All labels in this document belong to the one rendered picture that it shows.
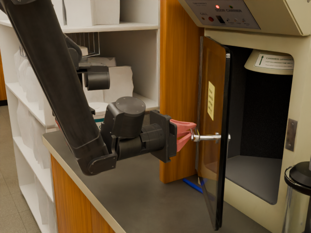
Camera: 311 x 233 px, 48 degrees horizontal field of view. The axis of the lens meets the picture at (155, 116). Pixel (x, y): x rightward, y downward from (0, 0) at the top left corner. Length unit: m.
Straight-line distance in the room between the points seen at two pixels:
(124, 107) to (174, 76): 0.38
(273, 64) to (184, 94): 0.30
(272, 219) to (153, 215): 0.30
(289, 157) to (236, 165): 0.27
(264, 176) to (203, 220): 0.21
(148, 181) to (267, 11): 0.63
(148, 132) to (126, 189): 0.39
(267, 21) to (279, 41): 0.07
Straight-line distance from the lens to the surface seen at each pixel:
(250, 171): 1.03
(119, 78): 1.95
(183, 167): 1.11
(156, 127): 0.71
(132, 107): 0.64
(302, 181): 0.67
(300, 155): 0.83
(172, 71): 0.98
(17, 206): 2.92
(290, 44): 0.77
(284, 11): 0.70
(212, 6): 0.82
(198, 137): 0.73
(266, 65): 0.84
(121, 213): 0.96
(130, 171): 1.17
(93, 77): 0.93
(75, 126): 0.58
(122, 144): 0.67
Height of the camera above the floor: 1.47
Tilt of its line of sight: 18 degrees down
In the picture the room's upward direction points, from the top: straight up
